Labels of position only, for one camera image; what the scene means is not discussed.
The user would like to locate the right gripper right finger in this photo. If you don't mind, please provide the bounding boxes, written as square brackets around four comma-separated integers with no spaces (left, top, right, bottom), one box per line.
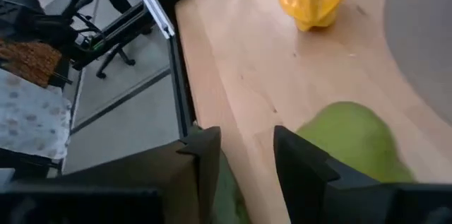
[273,125,389,224]

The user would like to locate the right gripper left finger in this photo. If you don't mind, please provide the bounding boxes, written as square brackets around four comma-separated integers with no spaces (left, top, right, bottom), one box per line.
[63,126,222,224]

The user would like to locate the dark green toy pepper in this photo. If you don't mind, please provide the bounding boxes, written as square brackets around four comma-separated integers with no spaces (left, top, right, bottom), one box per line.
[210,151,250,224]

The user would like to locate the green toy pear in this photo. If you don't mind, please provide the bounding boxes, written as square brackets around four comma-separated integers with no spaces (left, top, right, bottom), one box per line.
[295,101,416,184]

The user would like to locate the white spotted cloth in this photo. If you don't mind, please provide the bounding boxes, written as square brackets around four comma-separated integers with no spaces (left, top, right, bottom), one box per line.
[0,68,72,162]

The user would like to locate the round grey mat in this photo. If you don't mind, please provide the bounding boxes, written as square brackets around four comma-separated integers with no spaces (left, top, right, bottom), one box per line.
[383,0,452,126]

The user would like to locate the brown woven mat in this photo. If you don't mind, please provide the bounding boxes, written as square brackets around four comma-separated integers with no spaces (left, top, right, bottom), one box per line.
[0,38,63,89]

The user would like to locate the black office chair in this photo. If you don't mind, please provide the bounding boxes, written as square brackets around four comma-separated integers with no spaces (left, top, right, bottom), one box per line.
[0,0,137,80]

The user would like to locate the black aluminium table frame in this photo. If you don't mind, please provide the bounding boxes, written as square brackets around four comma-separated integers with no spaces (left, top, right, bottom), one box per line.
[69,0,227,138]

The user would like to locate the silver metal bracket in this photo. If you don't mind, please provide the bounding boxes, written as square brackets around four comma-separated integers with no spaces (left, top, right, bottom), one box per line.
[124,0,177,40]

